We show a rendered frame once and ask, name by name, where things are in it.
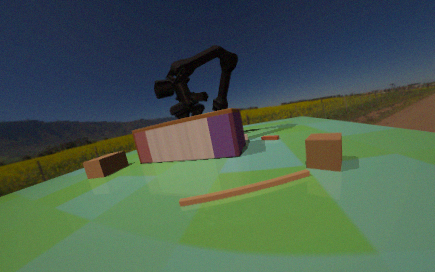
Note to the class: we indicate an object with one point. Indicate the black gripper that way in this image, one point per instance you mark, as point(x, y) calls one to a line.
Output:
point(184, 107)

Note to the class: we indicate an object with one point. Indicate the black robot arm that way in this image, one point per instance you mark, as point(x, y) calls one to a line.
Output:
point(182, 69)

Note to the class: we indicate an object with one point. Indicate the brown cube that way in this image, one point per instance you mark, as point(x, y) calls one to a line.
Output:
point(324, 151)

